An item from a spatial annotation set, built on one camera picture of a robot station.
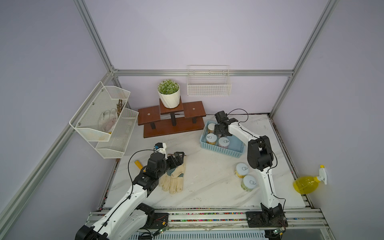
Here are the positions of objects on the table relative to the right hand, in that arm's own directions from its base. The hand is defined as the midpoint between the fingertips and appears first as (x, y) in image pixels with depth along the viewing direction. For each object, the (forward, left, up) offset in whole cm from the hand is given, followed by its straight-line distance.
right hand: (223, 132), depth 105 cm
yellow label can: (-29, -7, +1) cm, 30 cm away
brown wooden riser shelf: (+2, +44, +12) cm, 45 cm away
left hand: (-25, +30, +11) cm, 40 cm away
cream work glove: (-33, +34, -3) cm, 47 cm away
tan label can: (-6, +9, +1) cm, 11 cm away
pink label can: (-10, +1, +1) cm, 10 cm away
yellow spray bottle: (-37, -44, -5) cm, 58 cm away
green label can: (-37, -9, +1) cm, 38 cm away
